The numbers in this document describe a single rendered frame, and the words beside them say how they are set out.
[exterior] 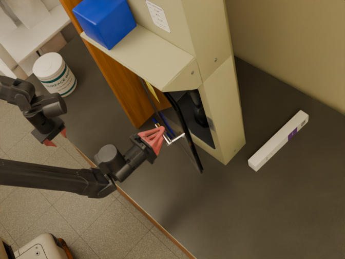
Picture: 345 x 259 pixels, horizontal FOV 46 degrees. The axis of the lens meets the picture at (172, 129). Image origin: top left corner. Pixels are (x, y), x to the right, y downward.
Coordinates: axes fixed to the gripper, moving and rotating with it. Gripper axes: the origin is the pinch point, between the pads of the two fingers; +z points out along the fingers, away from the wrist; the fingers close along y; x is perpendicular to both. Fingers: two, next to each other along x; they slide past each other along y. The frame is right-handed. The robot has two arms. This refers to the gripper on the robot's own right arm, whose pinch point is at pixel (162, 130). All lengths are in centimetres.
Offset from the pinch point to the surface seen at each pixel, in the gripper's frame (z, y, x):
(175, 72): 4.7, 31.0, -11.3
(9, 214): -77, -119, 113
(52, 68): -6, -10, 65
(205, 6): 16.4, 41.6, -12.1
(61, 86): -7, -19, 63
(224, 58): 19.2, 22.0, -11.7
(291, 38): 54, -5, -6
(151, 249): -28, -120, 26
